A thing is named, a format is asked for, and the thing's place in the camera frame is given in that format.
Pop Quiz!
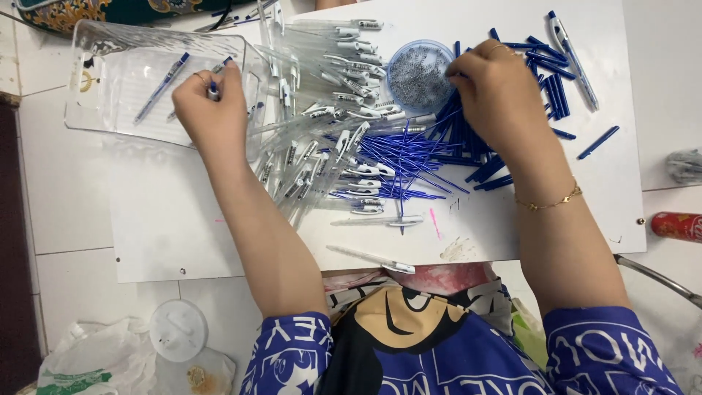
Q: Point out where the gold bracelet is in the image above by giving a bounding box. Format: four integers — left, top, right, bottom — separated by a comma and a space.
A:
514, 183, 584, 212

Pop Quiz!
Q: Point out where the clear crumpled plastic bag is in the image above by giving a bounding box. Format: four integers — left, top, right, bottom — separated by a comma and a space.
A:
665, 148, 702, 185

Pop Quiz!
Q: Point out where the grey metal rod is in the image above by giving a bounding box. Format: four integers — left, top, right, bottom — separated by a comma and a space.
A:
613, 253, 702, 309

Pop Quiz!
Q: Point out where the single clear pen barrel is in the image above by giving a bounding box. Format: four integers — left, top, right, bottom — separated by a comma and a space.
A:
330, 215, 424, 228
326, 245, 416, 275

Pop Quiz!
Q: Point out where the patterned green gold cushion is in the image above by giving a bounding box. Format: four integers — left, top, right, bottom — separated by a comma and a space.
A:
14, 0, 242, 35

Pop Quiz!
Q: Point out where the red drink can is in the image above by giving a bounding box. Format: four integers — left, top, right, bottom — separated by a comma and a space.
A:
651, 212, 702, 244

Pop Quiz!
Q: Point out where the white work board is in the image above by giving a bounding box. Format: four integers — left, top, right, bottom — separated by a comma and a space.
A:
107, 0, 648, 284

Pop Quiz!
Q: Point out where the clear plastic tray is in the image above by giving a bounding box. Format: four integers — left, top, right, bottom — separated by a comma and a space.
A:
65, 19, 271, 163

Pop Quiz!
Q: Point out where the person's left hand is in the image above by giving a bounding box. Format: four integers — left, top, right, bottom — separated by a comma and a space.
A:
172, 59, 250, 161

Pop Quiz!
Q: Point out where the pink red cloth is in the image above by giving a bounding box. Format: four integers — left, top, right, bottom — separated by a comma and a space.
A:
324, 262, 498, 298

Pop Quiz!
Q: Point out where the assembled blue clear pen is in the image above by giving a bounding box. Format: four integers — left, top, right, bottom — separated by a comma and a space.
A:
166, 56, 234, 123
133, 52, 191, 125

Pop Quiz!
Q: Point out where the pile of blue ink refills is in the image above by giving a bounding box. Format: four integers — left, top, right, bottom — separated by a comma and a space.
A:
324, 107, 472, 237

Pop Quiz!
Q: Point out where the white round plastic lid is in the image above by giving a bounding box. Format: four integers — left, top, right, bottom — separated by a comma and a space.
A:
149, 299, 210, 363

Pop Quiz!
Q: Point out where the green yellow plastic bag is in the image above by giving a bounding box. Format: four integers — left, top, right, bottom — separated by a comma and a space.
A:
510, 298, 549, 369

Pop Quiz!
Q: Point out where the round blue dish of springs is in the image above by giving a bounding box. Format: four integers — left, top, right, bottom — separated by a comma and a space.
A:
386, 39, 457, 114

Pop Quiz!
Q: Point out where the white plastic bag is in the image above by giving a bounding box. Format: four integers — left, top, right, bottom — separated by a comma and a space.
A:
35, 317, 238, 395

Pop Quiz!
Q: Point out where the person's blue printed shirt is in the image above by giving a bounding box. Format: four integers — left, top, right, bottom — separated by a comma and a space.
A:
239, 279, 684, 395

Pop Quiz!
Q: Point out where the assembled blue white pen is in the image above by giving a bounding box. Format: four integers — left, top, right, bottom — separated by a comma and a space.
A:
547, 10, 600, 113

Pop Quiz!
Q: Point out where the pile of clear pen barrels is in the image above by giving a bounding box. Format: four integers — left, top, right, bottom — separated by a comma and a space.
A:
249, 1, 427, 231

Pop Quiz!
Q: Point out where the person's right hand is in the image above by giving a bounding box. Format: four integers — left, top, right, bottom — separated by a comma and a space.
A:
445, 39, 556, 159

